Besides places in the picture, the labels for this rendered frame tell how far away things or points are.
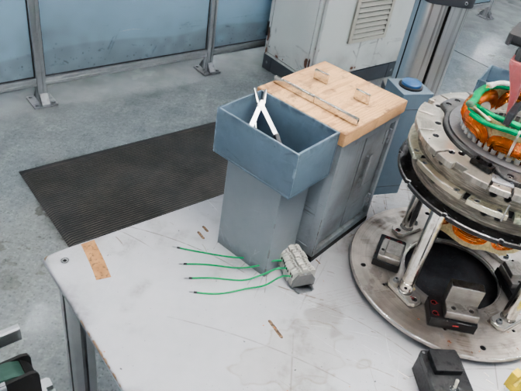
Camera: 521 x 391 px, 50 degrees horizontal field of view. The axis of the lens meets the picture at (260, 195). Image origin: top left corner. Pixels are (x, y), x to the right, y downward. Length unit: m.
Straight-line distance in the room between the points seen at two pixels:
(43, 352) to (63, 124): 1.32
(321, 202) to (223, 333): 0.28
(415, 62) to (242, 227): 0.60
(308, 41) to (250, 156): 2.40
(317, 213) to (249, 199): 0.13
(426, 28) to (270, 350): 0.79
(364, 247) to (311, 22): 2.25
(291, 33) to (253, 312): 2.56
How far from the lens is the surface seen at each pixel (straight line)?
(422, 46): 1.34
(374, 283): 1.03
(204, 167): 2.57
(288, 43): 3.39
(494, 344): 1.03
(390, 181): 1.27
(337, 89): 1.02
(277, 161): 0.84
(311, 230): 1.02
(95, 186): 2.44
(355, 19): 3.32
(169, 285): 0.98
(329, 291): 1.02
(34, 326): 1.95
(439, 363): 0.91
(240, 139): 0.88
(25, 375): 0.92
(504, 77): 1.33
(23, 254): 2.19
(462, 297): 1.00
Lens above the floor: 1.50
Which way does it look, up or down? 37 degrees down
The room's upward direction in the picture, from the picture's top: 10 degrees clockwise
